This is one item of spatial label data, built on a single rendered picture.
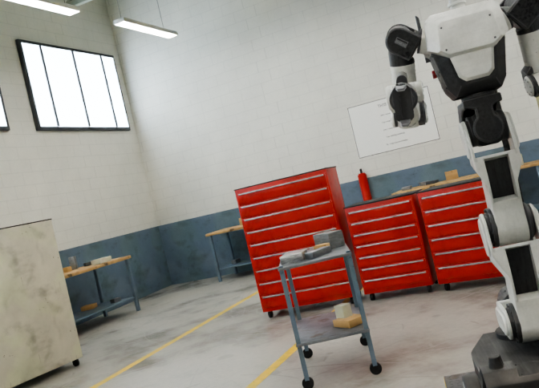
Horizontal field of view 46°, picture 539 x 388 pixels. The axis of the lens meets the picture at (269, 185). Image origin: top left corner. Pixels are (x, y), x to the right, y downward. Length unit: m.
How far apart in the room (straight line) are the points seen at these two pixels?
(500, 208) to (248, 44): 9.84
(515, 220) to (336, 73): 9.06
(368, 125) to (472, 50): 8.78
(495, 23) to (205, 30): 10.24
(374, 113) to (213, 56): 3.24
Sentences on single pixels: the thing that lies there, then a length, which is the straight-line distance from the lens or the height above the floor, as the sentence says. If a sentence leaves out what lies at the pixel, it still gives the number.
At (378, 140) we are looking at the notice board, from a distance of 11.02.
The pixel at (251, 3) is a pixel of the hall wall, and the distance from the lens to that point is 11.99.
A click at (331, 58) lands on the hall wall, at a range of 11.30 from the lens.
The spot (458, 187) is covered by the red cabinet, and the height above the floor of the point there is 0.98.
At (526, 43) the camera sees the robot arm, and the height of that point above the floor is 1.64.
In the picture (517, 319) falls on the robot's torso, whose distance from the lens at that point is 2.42.
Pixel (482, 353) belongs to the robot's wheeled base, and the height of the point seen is 0.57.
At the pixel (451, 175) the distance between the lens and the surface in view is 10.48.
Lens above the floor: 1.33
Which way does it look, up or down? 1 degrees up
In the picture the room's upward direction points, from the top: 13 degrees counter-clockwise
